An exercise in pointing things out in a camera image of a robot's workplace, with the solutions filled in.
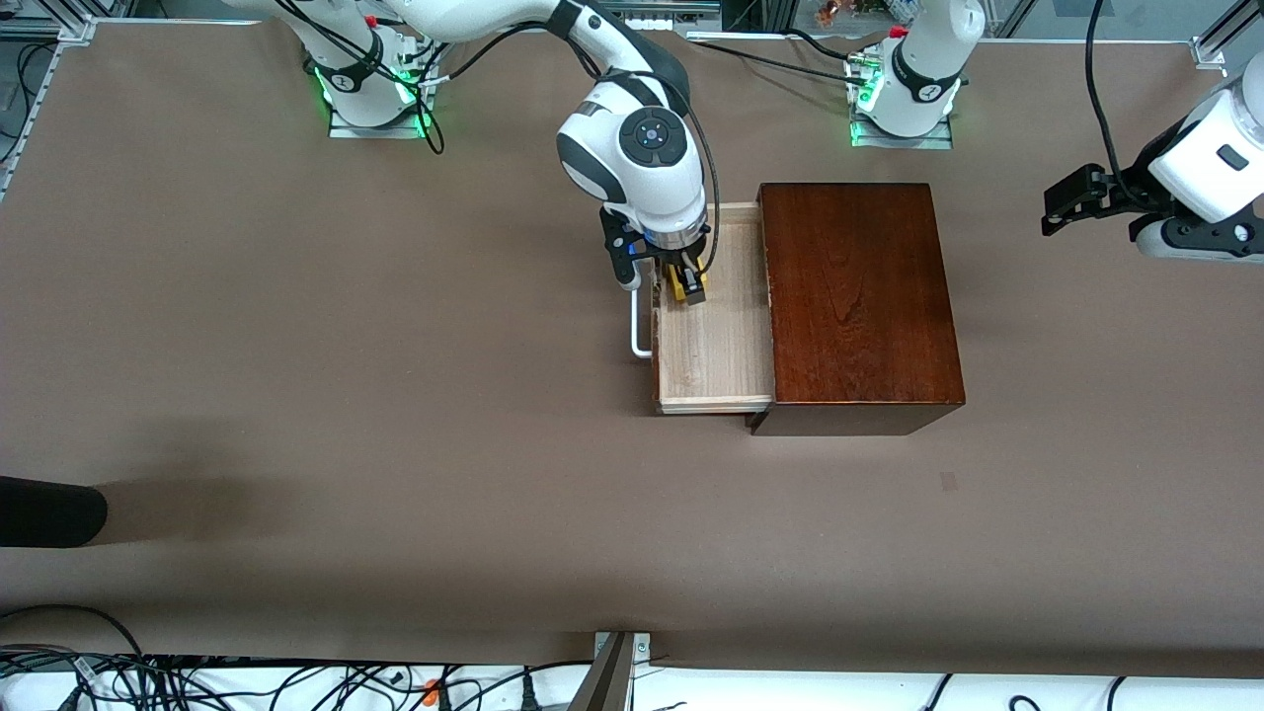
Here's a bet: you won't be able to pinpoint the wooden drawer with white handle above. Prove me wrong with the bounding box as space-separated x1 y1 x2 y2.
630 202 776 416

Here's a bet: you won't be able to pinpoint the dark brown wooden cabinet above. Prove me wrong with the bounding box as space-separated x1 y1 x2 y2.
755 183 967 437

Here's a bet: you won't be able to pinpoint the grey power strip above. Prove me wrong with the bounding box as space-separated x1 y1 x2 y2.
612 0 724 33

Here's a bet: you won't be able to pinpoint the black padded cylinder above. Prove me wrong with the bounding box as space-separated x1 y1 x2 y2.
0 475 109 549

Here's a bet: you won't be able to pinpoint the aluminium frame corner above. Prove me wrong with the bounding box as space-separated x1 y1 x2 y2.
1190 0 1264 70

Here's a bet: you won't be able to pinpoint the thin black table cable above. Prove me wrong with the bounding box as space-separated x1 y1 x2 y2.
684 36 870 90

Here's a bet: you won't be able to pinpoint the thick black table cable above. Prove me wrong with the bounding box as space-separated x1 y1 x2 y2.
785 28 870 65

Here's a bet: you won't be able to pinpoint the metal frame bracket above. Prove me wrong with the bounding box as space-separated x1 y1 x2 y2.
568 630 654 711

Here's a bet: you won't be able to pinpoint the tangled black floor cables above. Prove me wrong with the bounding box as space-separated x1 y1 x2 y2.
0 603 593 711

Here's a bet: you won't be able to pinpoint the perforated aluminium rail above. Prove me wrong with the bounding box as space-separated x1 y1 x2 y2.
0 18 97 203

